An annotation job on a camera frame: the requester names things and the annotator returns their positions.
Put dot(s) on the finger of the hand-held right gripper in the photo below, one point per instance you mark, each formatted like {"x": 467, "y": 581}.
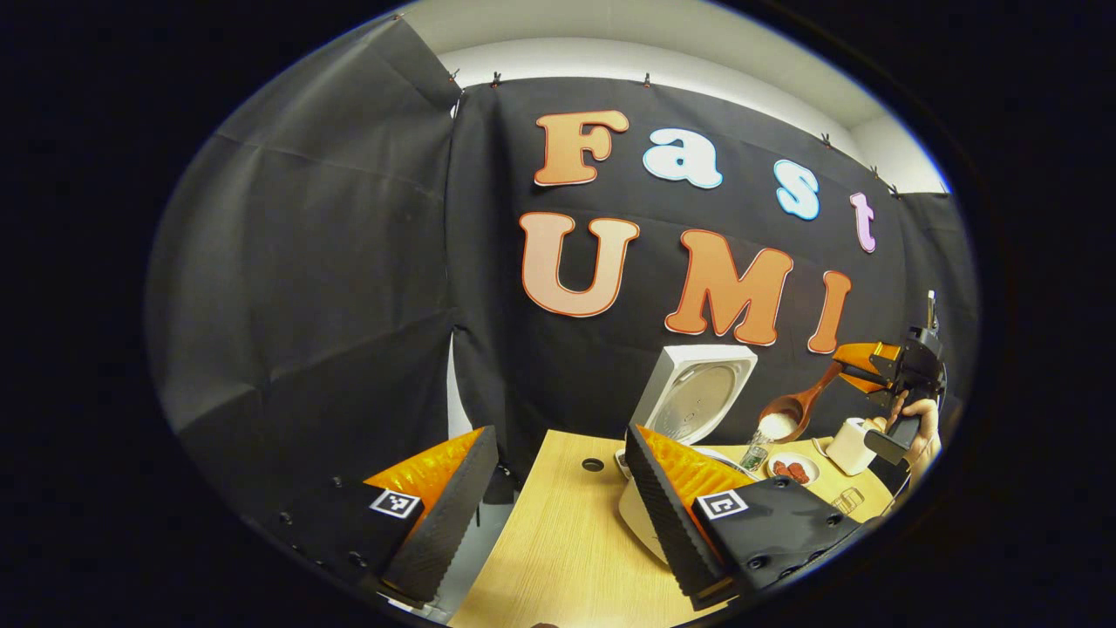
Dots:
{"x": 872, "y": 384}
{"x": 863, "y": 353}

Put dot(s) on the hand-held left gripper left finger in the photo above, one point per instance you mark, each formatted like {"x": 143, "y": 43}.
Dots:
{"x": 453, "y": 515}

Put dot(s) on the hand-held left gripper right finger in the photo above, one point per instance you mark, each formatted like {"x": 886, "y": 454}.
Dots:
{"x": 667, "y": 515}

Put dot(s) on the brown wooden spoon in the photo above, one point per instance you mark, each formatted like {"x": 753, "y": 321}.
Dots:
{"x": 811, "y": 397}

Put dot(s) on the white rice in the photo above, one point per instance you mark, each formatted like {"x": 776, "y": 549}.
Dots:
{"x": 779, "y": 425}

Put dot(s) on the white rice cooker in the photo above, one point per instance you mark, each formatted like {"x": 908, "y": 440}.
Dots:
{"x": 697, "y": 392}

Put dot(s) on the white toaster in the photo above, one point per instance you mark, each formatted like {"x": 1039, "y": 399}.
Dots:
{"x": 846, "y": 445}

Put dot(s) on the black table grommet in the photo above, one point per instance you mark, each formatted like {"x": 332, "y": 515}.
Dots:
{"x": 593, "y": 464}

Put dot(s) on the clear plastic water bottle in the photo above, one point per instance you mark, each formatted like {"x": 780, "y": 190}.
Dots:
{"x": 754, "y": 453}

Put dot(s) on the white round plate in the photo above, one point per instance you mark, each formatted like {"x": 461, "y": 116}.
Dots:
{"x": 813, "y": 475}

